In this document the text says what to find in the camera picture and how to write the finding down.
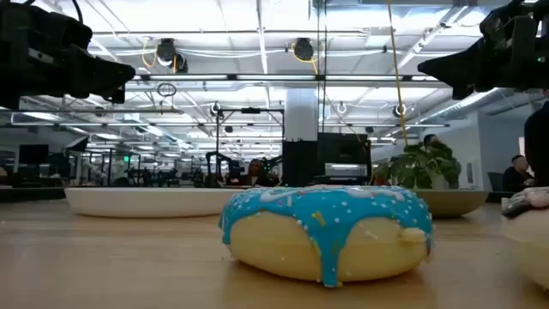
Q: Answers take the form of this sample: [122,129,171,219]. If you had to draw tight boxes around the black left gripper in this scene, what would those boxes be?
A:
[0,0,136,111]

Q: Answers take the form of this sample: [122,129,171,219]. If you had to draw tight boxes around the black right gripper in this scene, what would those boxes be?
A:
[417,0,549,101]

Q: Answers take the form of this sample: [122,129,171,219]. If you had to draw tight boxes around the white round plate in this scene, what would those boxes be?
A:
[63,186,246,219]

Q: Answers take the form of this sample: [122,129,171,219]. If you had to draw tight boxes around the large chocolate drizzle donut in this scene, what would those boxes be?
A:
[499,186,549,289]

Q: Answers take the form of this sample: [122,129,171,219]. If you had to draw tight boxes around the large blue iced donut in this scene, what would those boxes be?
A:
[218,184,435,288]

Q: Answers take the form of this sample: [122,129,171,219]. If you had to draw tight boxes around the green potted plant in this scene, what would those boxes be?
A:
[383,140,463,191]

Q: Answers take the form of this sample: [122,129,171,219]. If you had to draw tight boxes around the black computer monitor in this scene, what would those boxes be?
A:
[17,143,50,167]

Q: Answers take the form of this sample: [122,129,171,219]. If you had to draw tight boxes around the grey round plate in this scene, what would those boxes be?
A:
[409,188,490,219]

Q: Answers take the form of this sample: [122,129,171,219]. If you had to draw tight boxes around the black equipment cabinet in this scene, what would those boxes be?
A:
[317,131,372,178]

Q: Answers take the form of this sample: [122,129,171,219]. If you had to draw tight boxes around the white square column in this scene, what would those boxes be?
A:
[285,88,319,142]

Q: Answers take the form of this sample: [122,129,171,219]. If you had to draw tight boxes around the black hanging cable loop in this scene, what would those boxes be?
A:
[156,82,178,98]

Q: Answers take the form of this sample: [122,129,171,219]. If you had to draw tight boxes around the yellow hanging cable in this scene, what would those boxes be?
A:
[385,0,409,147]

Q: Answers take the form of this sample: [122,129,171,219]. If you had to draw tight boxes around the black ceiling cord reel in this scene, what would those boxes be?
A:
[155,37,189,73]
[293,37,316,62]

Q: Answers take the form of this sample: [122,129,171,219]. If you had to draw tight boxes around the black aluminium table frame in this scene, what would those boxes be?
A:
[0,185,505,203]

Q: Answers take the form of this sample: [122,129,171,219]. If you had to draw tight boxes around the black background rig frame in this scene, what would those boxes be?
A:
[215,106,285,188]

